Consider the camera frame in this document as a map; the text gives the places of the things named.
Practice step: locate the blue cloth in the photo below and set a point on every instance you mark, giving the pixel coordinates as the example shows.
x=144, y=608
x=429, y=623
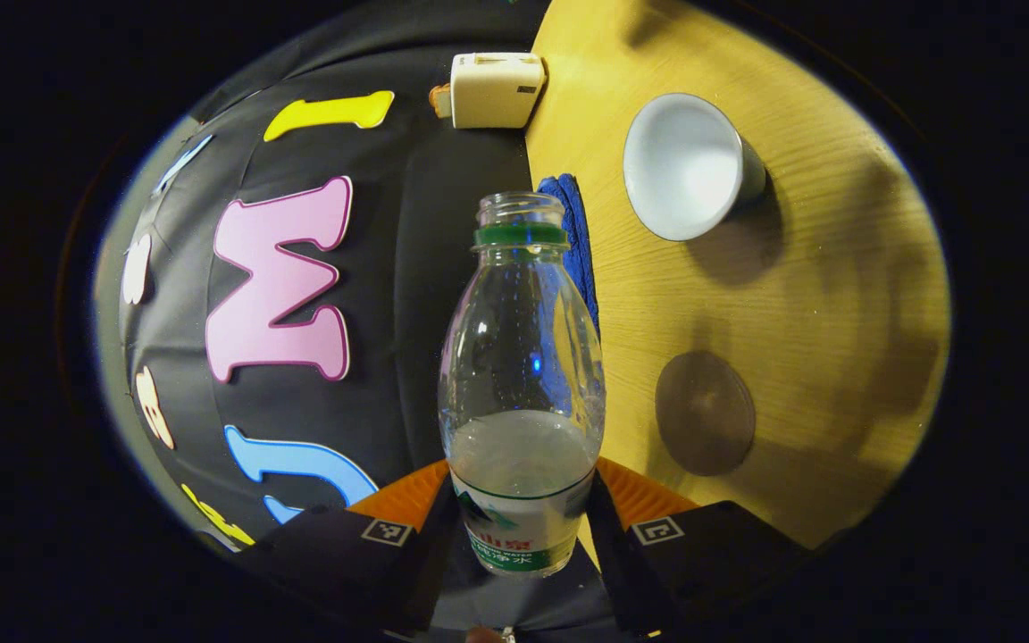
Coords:
x=579, y=241

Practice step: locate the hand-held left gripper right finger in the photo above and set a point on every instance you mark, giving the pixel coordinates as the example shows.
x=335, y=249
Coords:
x=702, y=558

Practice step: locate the round brown coaster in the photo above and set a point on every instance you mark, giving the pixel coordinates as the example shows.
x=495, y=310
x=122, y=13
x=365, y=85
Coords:
x=705, y=413

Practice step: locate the toast slice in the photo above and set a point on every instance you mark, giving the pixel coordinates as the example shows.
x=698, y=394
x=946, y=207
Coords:
x=440, y=101

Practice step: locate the white toaster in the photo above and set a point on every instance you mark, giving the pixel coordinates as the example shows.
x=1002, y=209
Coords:
x=497, y=89

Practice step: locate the clear plastic water bottle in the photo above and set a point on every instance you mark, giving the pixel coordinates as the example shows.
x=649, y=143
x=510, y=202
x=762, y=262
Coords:
x=522, y=375

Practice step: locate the black backdrop cloth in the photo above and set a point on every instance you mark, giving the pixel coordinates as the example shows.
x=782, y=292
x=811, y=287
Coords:
x=407, y=268

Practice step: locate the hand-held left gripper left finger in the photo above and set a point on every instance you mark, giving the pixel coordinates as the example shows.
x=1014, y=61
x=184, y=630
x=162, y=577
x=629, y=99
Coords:
x=336, y=554

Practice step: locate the white teacup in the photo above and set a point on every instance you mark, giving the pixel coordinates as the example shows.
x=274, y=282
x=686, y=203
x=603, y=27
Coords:
x=684, y=165

